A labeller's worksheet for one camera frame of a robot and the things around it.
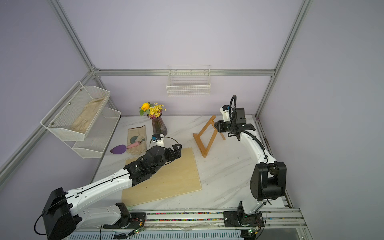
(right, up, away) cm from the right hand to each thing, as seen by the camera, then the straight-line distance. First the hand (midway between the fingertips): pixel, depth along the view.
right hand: (217, 127), depth 88 cm
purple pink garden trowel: (-65, -15, +14) cm, 68 cm away
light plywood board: (-24, -30, -1) cm, 38 cm away
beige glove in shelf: (-72, +3, -11) cm, 73 cm away
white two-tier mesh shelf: (-76, -10, +3) cm, 77 cm away
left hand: (-24, -12, -10) cm, 28 cm away
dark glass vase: (-38, +1, +11) cm, 40 cm away
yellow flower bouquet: (-39, +10, +2) cm, 41 cm away
